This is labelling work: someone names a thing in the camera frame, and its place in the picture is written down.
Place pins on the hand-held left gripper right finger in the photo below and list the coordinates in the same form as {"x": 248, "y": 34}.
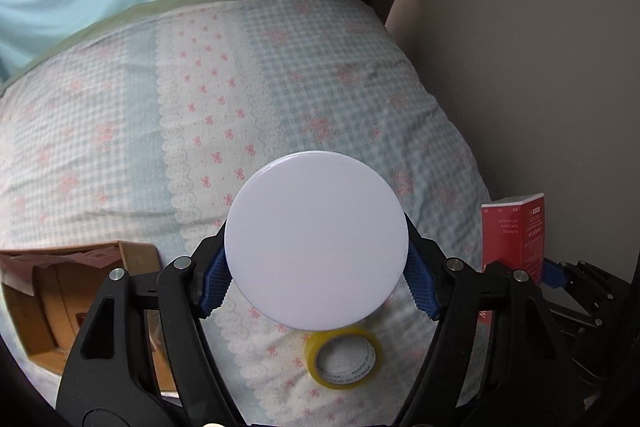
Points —
{"x": 424, "y": 283}

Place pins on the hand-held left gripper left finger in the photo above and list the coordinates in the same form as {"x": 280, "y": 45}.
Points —
{"x": 214, "y": 279}

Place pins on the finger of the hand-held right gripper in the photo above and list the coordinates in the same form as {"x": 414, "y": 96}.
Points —
{"x": 554, "y": 274}

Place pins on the red carton box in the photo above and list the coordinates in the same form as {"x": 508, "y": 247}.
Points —
{"x": 507, "y": 234}

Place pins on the white round disc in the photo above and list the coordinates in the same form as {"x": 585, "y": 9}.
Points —
{"x": 314, "y": 239}

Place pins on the yellow tape roll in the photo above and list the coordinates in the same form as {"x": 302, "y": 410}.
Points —
{"x": 313, "y": 357}

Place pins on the brown cardboard box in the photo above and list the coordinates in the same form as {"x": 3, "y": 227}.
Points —
{"x": 54, "y": 302}

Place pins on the checkered bow-print blanket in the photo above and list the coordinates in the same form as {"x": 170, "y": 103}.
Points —
{"x": 310, "y": 97}

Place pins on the green bed sheet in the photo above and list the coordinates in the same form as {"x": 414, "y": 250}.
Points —
{"x": 165, "y": 3}

